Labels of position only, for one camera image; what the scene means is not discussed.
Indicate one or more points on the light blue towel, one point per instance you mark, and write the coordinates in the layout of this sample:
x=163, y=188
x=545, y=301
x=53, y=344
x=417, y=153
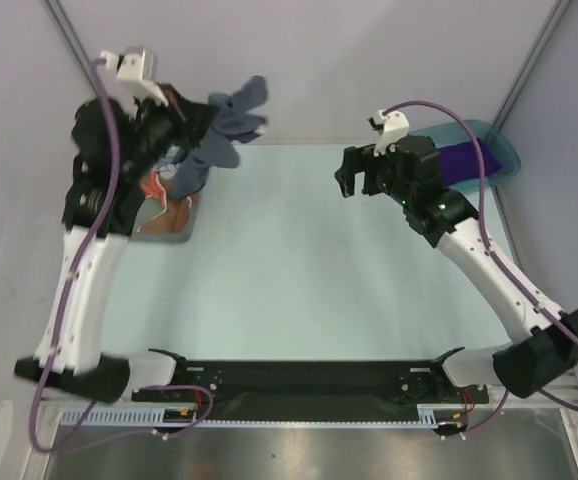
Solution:
x=167, y=165

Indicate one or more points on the brown towel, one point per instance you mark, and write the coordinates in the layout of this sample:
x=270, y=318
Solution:
x=168, y=222

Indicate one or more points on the teal transparent plastic tray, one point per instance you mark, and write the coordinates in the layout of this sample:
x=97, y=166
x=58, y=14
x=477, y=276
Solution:
x=452, y=133

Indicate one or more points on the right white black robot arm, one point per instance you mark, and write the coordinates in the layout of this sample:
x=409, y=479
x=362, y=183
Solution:
x=543, y=337

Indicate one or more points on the right aluminium corner post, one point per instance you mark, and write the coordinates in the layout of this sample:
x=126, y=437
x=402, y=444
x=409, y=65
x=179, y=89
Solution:
x=555, y=18

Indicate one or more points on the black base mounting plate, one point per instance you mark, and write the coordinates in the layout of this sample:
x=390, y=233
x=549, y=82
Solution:
x=420, y=381

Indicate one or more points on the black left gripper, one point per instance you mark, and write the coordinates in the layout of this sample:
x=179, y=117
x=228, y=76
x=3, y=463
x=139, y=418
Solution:
x=192, y=117

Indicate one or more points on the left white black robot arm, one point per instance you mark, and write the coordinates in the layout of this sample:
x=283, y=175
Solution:
x=115, y=151

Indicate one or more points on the purple microfiber towel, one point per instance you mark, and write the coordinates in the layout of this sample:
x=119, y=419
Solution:
x=460, y=167

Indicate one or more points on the dark blue-grey towel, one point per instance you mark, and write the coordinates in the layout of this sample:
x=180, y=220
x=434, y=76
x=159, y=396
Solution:
x=235, y=122

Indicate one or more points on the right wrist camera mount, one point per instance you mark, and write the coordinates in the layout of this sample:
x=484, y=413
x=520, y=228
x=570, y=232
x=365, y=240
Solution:
x=391, y=127

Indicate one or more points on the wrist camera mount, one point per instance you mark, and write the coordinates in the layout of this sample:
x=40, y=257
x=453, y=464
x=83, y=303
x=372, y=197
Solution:
x=391, y=127
x=135, y=69

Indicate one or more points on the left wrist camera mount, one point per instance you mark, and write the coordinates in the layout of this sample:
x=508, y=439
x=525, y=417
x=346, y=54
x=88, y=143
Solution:
x=135, y=69

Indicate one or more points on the left aluminium corner post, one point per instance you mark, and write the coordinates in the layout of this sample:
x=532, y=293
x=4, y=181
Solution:
x=66, y=31

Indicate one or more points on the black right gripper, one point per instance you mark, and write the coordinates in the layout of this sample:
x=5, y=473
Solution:
x=369, y=170

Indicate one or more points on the grey plastic bin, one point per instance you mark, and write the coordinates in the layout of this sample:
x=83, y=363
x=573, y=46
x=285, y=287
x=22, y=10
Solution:
x=151, y=208

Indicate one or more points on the aluminium corner post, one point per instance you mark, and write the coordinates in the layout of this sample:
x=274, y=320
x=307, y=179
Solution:
x=66, y=31
x=555, y=18

